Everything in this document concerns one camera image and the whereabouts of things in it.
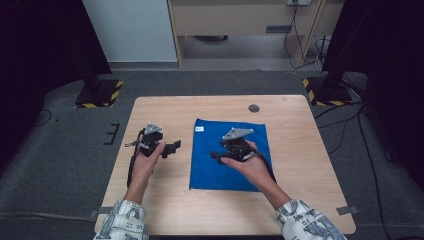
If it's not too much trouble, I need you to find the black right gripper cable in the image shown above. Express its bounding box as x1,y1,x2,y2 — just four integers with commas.
255,151,278,184

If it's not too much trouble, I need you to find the light wooden desk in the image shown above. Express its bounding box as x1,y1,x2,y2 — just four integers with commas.
166,0,346,69

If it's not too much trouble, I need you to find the person's right hand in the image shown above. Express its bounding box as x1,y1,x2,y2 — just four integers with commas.
220,140,274,194

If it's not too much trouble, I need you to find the cable bundle beside desk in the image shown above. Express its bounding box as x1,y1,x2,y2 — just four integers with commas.
313,35,332,73

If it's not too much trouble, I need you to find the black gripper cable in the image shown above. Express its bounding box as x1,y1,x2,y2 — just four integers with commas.
124,130,145,188
255,151,278,184

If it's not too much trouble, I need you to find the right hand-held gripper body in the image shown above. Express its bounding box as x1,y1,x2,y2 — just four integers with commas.
219,127,260,163

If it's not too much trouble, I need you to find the blue microfibre cloth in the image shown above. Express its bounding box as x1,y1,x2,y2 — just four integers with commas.
188,118,274,193

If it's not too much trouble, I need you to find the white panel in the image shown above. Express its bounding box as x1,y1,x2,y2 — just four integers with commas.
81,0,178,63

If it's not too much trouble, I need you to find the person's left hand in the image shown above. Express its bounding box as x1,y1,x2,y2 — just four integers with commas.
130,140,167,193

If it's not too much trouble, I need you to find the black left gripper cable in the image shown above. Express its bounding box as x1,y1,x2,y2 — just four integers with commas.
124,130,145,188

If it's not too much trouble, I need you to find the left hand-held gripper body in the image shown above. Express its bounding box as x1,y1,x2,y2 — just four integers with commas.
136,122,165,158

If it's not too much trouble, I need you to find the black curtain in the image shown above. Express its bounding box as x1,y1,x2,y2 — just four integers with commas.
321,0,424,183
0,0,113,171

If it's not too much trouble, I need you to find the grey tape strip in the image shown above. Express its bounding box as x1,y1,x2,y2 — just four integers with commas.
335,205,360,216
89,206,114,221

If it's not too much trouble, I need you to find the grey rectangular desk plate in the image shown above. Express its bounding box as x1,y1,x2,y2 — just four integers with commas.
265,24,293,34

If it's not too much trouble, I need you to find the long black floor cable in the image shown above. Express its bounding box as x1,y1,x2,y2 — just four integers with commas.
357,106,392,240

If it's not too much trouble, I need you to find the black power strip cable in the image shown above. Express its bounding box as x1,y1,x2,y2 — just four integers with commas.
283,3,323,70

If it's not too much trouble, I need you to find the thin black floor cable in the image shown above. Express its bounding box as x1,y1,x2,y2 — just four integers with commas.
33,109,53,128

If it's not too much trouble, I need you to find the black stand base striped edge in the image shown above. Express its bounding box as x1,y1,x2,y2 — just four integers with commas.
74,74,124,109
302,74,354,107

